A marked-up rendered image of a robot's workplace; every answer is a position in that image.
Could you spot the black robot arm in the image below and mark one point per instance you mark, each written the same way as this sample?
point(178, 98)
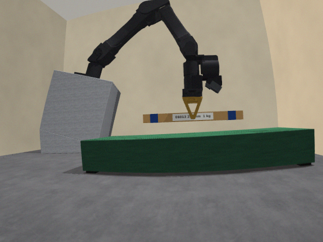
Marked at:
point(154, 11)

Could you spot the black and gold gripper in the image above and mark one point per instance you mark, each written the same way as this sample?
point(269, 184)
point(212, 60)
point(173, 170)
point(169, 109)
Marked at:
point(195, 95)

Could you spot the low green platform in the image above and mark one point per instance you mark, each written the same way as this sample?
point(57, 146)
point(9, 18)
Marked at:
point(201, 151)

